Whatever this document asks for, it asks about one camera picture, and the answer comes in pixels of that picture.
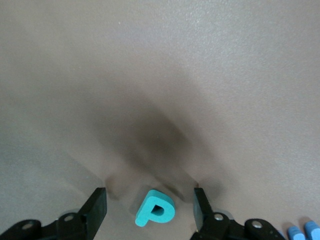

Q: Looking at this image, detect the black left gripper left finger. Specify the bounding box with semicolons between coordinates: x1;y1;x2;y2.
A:
0;187;108;240

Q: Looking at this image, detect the blue foam letter m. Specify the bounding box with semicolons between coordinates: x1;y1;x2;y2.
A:
286;220;320;240

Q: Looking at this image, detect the teal foam letter p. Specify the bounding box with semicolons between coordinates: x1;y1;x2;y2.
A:
134;189;176;228

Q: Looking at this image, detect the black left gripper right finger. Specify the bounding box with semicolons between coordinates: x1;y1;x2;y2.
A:
192;187;285;240

